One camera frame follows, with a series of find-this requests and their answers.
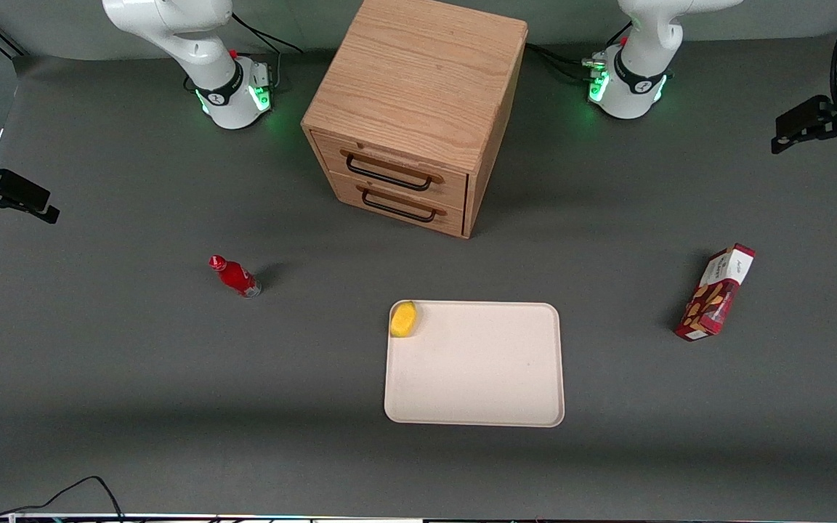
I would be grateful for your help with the red cookie box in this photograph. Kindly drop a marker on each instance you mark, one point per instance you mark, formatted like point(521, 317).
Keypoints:
point(713, 298)

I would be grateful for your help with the cream plastic tray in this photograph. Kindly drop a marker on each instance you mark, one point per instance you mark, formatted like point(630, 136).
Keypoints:
point(484, 370)

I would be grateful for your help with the red bottle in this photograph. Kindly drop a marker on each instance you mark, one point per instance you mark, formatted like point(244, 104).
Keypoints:
point(236, 277)

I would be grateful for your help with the wooden drawer cabinet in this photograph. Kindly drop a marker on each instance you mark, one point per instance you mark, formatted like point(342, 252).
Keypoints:
point(418, 80)

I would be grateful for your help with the yellow lemon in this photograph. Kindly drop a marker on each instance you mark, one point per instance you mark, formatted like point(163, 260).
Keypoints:
point(403, 319)

